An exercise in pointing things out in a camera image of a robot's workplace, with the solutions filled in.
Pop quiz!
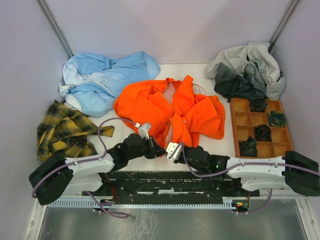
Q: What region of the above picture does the grey crumpled garment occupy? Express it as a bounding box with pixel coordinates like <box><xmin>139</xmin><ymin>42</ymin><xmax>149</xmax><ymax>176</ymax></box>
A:
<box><xmin>204</xmin><ymin>42</ymin><xmax>287</xmax><ymax>101</ymax></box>

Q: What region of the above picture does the yellow black plaid shirt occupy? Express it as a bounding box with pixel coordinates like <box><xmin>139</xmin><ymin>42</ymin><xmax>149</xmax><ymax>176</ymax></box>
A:
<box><xmin>36</xmin><ymin>100</ymin><xmax>115</xmax><ymax>162</ymax></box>

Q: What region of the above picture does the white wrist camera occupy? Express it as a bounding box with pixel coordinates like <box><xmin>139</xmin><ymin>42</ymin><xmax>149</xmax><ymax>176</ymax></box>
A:
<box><xmin>165</xmin><ymin>142</ymin><xmax>178</xmax><ymax>161</ymax></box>
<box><xmin>135</xmin><ymin>123</ymin><xmax>152</xmax><ymax>140</ymax></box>

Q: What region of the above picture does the left aluminium corner rail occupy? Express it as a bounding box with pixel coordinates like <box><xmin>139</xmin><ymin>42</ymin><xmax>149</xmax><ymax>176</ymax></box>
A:
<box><xmin>36</xmin><ymin>0</ymin><xmax>74</xmax><ymax>58</ymax></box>

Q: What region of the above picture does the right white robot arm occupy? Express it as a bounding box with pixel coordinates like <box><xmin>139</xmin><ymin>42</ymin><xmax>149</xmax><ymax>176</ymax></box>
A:
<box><xmin>166</xmin><ymin>142</ymin><xmax>320</xmax><ymax>197</ymax></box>

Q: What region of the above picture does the right aluminium corner rail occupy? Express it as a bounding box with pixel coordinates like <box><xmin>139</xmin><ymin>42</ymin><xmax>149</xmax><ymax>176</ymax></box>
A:
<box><xmin>268</xmin><ymin>0</ymin><xmax>301</xmax><ymax>54</ymax></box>

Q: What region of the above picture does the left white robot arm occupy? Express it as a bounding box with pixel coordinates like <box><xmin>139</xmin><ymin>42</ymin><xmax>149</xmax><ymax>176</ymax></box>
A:
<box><xmin>28</xmin><ymin>133</ymin><xmax>166</xmax><ymax>206</ymax></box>

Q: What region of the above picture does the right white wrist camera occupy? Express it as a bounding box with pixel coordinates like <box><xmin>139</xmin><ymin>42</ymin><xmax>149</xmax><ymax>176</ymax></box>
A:
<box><xmin>165</xmin><ymin>142</ymin><xmax>178</xmax><ymax>161</ymax></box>

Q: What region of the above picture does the white slotted cable duct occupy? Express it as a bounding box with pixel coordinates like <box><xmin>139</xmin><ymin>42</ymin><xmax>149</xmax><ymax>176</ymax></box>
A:
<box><xmin>48</xmin><ymin>194</ymin><xmax>235</xmax><ymax>210</ymax></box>

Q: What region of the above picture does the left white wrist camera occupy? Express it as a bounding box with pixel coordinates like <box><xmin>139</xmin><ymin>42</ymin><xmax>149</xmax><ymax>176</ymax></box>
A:
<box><xmin>135</xmin><ymin>123</ymin><xmax>152</xmax><ymax>140</ymax></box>

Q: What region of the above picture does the orange jacket pink lining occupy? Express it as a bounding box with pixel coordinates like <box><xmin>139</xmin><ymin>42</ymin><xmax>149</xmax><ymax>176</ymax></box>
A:
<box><xmin>113</xmin><ymin>75</ymin><xmax>226</xmax><ymax>148</ymax></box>

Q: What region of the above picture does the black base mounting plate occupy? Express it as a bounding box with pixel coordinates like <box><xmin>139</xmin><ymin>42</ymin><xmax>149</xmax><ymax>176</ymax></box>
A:
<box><xmin>92</xmin><ymin>171</ymin><xmax>260</xmax><ymax>203</ymax></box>

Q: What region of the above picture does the dark rolled sock front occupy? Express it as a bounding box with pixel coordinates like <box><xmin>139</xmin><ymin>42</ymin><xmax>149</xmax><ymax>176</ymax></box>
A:
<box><xmin>239</xmin><ymin>136</ymin><xmax>258</xmax><ymax>157</ymax></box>

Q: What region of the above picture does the wooden compartment tray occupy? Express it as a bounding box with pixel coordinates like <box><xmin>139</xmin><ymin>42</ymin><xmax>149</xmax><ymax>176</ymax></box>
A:
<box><xmin>230</xmin><ymin>98</ymin><xmax>293</xmax><ymax>159</ymax></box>

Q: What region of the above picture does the light blue garment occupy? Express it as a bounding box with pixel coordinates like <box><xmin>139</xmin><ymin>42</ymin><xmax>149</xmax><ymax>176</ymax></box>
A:
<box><xmin>58</xmin><ymin>51</ymin><xmax>161</xmax><ymax>118</ymax></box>

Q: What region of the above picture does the aluminium corner rail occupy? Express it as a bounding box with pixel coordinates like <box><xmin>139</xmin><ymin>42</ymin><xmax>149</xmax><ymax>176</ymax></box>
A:
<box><xmin>268</xmin><ymin>0</ymin><xmax>301</xmax><ymax>54</ymax></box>
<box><xmin>36</xmin><ymin>0</ymin><xmax>74</xmax><ymax>58</ymax></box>

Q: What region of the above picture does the black rolled sock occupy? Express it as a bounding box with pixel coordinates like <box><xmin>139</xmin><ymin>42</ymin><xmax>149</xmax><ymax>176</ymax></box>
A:
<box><xmin>249</xmin><ymin>98</ymin><xmax>268</xmax><ymax>113</ymax></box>
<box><xmin>253</xmin><ymin>124</ymin><xmax>272</xmax><ymax>142</ymax></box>

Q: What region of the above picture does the black rolled sock centre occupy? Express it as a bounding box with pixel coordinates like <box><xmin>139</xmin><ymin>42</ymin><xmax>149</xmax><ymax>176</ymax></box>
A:
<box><xmin>253</xmin><ymin>124</ymin><xmax>272</xmax><ymax>142</ymax></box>

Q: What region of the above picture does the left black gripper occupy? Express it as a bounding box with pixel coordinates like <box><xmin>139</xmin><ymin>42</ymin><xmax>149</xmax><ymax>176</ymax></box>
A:
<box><xmin>127</xmin><ymin>135</ymin><xmax>167</xmax><ymax>160</ymax></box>

